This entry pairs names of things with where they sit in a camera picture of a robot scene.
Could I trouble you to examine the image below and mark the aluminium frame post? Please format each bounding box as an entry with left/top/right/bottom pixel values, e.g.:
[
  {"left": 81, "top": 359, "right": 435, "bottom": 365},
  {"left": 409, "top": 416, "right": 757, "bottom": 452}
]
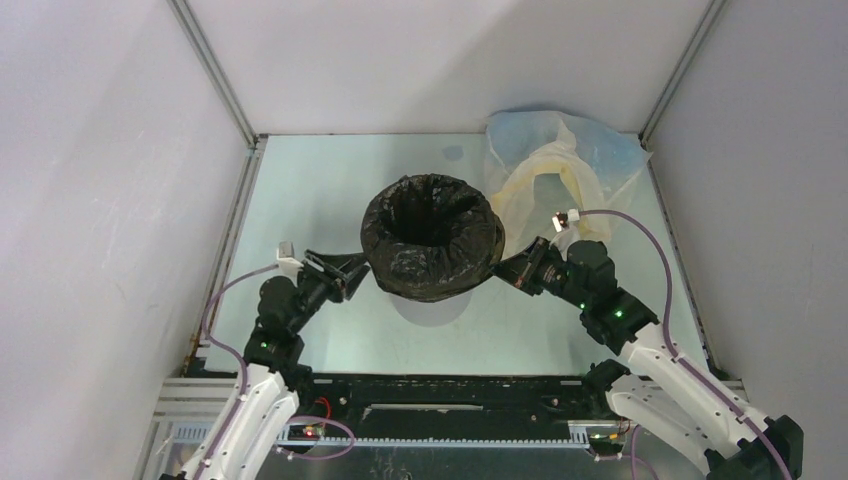
[
  {"left": 638, "top": 0, "right": 730, "bottom": 148},
  {"left": 167, "top": 0, "right": 259, "bottom": 149}
]

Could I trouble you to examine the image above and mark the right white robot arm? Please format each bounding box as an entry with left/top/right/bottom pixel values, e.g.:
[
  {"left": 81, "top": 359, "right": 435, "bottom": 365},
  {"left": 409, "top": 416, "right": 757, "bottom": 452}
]
[{"left": 492, "top": 238, "right": 804, "bottom": 479}]

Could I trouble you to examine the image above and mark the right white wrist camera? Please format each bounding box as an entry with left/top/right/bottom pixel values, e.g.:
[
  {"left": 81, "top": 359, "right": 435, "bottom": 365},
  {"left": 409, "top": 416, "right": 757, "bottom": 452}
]
[{"left": 551, "top": 208, "right": 581, "bottom": 243}]

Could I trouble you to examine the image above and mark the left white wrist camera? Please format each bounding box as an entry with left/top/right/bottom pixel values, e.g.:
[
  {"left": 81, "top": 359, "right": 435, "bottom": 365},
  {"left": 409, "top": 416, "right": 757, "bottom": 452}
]
[{"left": 275, "top": 241, "right": 304, "bottom": 279}]

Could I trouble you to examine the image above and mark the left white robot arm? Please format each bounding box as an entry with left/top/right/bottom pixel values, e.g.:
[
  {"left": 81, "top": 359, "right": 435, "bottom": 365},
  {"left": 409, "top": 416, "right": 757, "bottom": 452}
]
[{"left": 177, "top": 242, "right": 370, "bottom": 479}]

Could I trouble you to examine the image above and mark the black plastic trash bag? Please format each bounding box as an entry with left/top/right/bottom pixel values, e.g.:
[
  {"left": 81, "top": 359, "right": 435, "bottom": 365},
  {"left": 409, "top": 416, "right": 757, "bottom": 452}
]
[{"left": 360, "top": 173, "right": 506, "bottom": 303}]

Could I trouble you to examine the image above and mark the right aluminium frame post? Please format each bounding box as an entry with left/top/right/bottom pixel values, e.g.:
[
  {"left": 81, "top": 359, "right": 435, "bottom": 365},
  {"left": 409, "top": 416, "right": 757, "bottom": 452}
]
[{"left": 638, "top": 0, "right": 730, "bottom": 148}]

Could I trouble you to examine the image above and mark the yellow translucent trash bag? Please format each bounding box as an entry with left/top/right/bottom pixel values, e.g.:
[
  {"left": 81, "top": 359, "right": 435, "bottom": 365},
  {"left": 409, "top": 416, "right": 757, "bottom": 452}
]
[{"left": 484, "top": 121, "right": 610, "bottom": 257}]

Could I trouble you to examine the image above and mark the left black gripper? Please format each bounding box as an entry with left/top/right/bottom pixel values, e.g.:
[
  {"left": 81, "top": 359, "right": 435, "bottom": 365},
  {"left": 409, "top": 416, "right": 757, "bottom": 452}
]
[{"left": 287, "top": 249, "right": 370, "bottom": 333}]

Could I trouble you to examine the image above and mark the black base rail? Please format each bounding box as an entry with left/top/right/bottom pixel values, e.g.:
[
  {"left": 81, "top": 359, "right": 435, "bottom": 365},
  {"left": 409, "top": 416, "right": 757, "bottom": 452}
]
[{"left": 301, "top": 374, "right": 621, "bottom": 440}]

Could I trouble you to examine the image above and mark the grey slotted cable duct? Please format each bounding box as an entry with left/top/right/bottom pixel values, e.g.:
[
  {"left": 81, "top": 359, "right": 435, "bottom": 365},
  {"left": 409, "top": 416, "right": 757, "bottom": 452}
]
[{"left": 274, "top": 428, "right": 591, "bottom": 448}]

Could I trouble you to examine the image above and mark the left aluminium frame post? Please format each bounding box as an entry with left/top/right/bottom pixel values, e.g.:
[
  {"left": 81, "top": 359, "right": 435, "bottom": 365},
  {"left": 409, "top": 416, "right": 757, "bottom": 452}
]
[{"left": 167, "top": 0, "right": 259, "bottom": 149}]

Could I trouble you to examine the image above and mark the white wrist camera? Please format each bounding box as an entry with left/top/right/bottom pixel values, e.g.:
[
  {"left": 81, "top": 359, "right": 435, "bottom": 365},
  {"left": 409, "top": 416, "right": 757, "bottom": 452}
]
[
  {"left": 275, "top": 241, "right": 304, "bottom": 279},
  {"left": 551, "top": 208, "right": 581, "bottom": 243}
]

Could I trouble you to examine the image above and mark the grey plastic trash bin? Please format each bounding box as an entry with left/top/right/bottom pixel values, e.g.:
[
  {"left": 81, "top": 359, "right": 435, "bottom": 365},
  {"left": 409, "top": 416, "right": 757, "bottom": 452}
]
[{"left": 389, "top": 291, "right": 472, "bottom": 328}]

